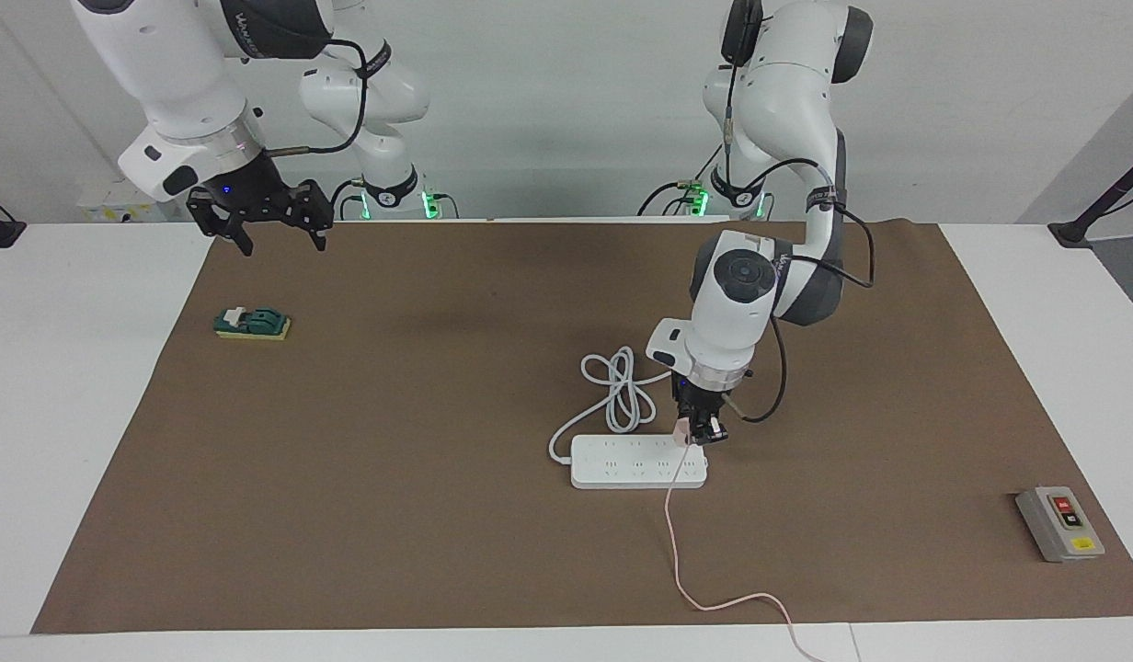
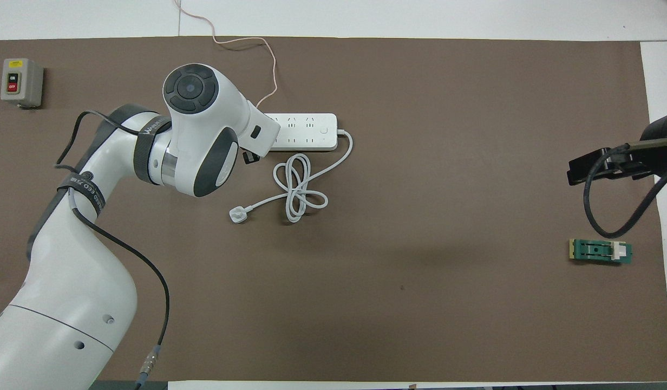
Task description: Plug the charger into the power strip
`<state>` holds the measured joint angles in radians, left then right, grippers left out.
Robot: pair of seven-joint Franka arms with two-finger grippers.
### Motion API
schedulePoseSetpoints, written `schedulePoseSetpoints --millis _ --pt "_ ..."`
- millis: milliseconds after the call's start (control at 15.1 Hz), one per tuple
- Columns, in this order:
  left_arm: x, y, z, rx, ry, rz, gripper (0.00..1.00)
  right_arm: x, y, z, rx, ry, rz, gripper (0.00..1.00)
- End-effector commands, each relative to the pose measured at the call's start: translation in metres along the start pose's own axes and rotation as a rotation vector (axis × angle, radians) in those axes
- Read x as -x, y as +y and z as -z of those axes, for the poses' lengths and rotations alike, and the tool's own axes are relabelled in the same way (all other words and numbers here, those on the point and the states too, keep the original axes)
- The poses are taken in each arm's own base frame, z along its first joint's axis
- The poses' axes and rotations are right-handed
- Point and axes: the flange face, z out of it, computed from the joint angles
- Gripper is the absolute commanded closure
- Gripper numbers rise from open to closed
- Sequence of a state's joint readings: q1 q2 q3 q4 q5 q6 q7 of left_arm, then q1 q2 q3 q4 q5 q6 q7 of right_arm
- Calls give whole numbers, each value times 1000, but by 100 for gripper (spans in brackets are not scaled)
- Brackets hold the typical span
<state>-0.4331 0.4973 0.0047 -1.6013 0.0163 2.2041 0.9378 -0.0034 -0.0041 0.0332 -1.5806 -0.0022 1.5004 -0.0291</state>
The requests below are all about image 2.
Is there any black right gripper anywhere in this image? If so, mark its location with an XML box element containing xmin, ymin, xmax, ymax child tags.
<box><xmin>567</xmin><ymin>110</ymin><xmax>667</xmax><ymax>186</ymax></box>

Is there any pink charging cable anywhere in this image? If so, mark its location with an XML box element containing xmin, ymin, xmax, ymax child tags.
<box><xmin>174</xmin><ymin>0</ymin><xmax>280</xmax><ymax>109</ymax></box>

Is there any white power strip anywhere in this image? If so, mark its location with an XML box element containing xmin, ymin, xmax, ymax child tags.
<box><xmin>260</xmin><ymin>113</ymin><xmax>338</xmax><ymax>152</ymax></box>

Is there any brown table mat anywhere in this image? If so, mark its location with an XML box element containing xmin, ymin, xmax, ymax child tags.
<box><xmin>0</xmin><ymin>37</ymin><xmax>667</xmax><ymax>382</ymax></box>

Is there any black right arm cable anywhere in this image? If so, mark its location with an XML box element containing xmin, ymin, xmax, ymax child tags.
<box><xmin>584</xmin><ymin>138</ymin><xmax>667</xmax><ymax>239</ymax></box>

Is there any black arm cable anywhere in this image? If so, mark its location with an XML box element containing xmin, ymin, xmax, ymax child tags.
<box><xmin>584</xmin><ymin>138</ymin><xmax>667</xmax><ymax>239</ymax></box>
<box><xmin>55</xmin><ymin>111</ymin><xmax>171</xmax><ymax>390</ymax></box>

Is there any white power strip cord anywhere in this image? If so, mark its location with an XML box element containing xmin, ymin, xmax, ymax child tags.
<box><xmin>228</xmin><ymin>129</ymin><xmax>354</xmax><ymax>224</ymax></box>

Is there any green knife switch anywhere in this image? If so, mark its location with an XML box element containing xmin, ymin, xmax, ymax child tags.
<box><xmin>569</xmin><ymin>238</ymin><xmax>633</xmax><ymax>266</ymax></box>

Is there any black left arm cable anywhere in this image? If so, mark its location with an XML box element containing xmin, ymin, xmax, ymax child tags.
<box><xmin>55</xmin><ymin>111</ymin><xmax>171</xmax><ymax>390</ymax></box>

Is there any grey push-button switch box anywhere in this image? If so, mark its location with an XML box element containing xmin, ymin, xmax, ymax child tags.
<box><xmin>1</xmin><ymin>58</ymin><xmax>44</xmax><ymax>109</ymax></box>

